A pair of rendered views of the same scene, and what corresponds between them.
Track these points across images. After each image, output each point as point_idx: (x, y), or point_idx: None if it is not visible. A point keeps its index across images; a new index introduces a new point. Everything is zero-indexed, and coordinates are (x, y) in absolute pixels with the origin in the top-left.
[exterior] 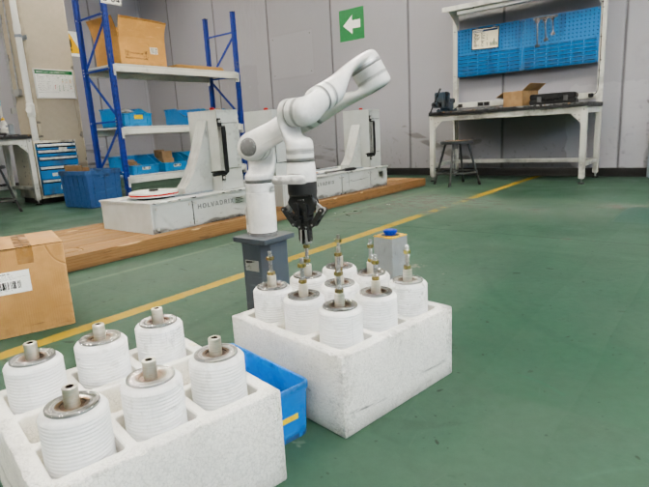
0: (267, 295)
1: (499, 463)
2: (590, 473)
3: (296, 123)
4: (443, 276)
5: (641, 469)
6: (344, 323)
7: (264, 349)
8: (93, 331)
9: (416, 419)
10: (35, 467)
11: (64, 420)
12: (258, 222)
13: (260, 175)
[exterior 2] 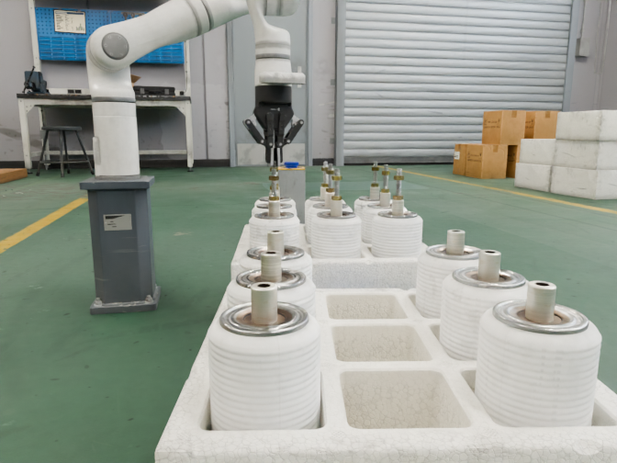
0: (289, 223)
1: None
2: (580, 310)
3: (283, 8)
4: (229, 236)
5: (587, 299)
6: (420, 229)
7: None
8: (271, 266)
9: None
10: (566, 433)
11: (593, 328)
12: (125, 159)
13: (127, 90)
